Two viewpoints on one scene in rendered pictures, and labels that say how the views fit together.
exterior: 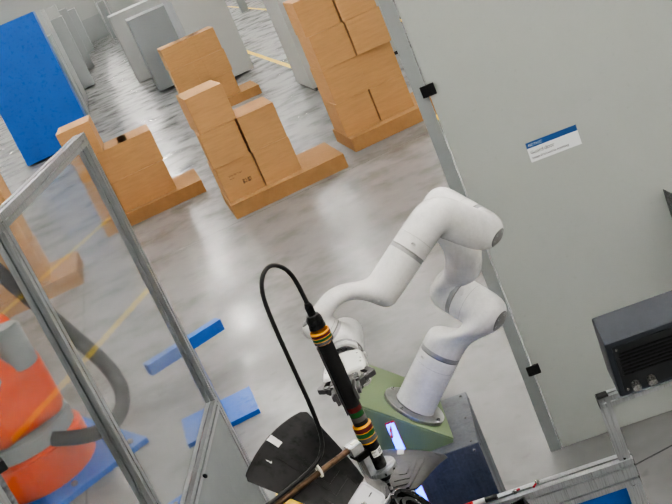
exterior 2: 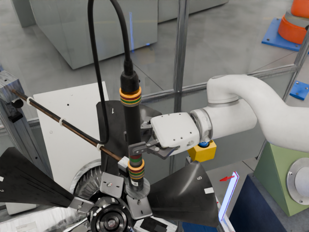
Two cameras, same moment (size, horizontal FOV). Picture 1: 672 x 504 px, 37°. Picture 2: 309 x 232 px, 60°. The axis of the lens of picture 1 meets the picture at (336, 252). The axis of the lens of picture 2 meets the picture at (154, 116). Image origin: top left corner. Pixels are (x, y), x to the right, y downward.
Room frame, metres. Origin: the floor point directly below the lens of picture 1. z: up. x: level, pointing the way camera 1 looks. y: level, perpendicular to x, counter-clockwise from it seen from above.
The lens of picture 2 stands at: (1.80, -0.30, 1.97)
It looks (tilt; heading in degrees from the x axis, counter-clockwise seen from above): 44 degrees down; 63
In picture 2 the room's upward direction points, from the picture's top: straight up
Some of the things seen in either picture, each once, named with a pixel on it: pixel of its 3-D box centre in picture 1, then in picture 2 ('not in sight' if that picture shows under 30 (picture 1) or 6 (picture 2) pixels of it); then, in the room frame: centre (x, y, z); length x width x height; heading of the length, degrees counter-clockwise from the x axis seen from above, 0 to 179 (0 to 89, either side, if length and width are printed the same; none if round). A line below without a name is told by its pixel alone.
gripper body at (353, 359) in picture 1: (346, 370); (176, 131); (2.05, 0.08, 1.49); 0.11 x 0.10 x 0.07; 172
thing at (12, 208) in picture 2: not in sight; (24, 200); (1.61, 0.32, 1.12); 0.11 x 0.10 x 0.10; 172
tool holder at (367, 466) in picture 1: (370, 454); (134, 177); (1.94, 0.11, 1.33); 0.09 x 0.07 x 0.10; 117
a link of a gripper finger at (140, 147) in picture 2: (361, 384); (144, 151); (1.96, 0.06, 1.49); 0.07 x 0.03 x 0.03; 172
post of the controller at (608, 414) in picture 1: (612, 426); not in sight; (2.23, -0.48, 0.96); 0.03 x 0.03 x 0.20; 82
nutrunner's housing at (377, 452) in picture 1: (347, 393); (134, 143); (1.95, 0.10, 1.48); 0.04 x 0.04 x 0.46
